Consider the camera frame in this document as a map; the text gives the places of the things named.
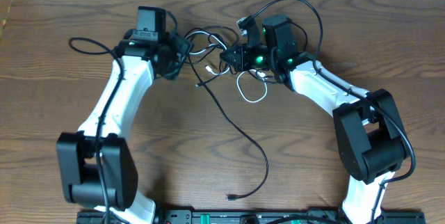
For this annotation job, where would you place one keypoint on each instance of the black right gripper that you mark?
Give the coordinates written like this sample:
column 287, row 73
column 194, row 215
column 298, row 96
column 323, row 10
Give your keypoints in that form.
column 240, row 62

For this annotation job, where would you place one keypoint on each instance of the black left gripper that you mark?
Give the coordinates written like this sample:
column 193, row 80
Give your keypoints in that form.
column 185, row 47

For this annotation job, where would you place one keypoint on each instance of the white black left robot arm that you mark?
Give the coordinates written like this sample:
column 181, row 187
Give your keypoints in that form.
column 96, row 166

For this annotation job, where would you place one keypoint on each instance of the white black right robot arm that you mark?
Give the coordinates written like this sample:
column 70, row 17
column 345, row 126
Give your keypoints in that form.
column 370, row 136

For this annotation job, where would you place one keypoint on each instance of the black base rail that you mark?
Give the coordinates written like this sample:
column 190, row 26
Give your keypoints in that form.
column 186, row 216

